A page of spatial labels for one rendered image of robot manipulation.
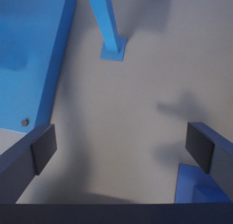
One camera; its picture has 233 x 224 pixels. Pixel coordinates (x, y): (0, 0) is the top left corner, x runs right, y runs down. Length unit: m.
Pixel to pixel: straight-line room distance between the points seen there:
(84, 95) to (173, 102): 0.47
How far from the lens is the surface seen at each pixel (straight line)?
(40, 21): 1.10
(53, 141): 0.16
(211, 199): 0.82
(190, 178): 0.93
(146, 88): 0.92
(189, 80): 0.96
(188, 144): 0.17
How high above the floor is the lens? 0.88
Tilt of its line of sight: 78 degrees down
